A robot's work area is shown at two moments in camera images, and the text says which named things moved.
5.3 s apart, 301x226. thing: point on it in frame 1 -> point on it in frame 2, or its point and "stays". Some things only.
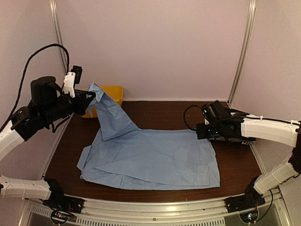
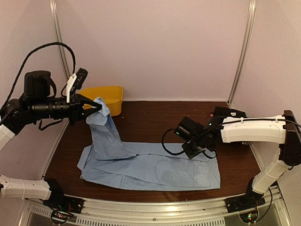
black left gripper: (82, 103) -> (76, 103)
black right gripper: (201, 133) -> (190, 152)
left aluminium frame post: (53, 5) stays
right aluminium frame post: (244, 53) stays
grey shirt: (245, 141) stays
